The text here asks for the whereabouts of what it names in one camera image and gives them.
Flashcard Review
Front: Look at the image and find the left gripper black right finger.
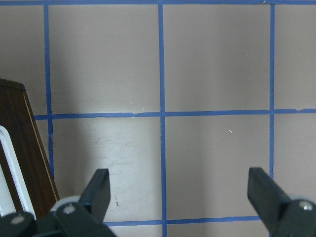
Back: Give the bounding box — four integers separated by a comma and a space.
247, 167, 316, 237

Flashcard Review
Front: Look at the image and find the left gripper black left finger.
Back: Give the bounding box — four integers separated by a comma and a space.
54, 169, 110, 237

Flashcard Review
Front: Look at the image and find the white drawer handle bar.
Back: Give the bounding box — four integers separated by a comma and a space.
0, 126, 36, 218

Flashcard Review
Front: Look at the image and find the dark wooden drawer cabinet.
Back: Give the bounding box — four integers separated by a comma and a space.
0, 79, 59, 219

